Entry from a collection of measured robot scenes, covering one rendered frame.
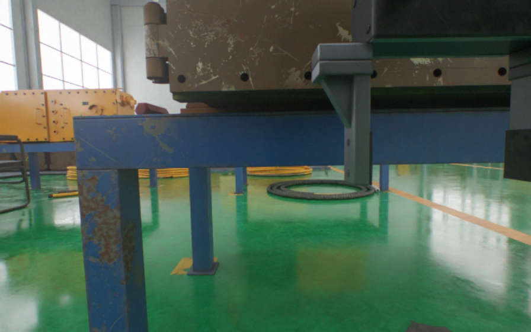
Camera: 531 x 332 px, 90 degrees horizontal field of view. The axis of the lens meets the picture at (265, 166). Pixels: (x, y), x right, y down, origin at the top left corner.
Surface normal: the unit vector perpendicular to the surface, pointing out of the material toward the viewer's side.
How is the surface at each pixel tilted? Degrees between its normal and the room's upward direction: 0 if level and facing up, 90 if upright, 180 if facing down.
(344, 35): 90
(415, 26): 90
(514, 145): 90
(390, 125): 90
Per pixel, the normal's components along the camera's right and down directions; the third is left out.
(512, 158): -1.00, 0.02
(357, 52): 0.00, 0.08
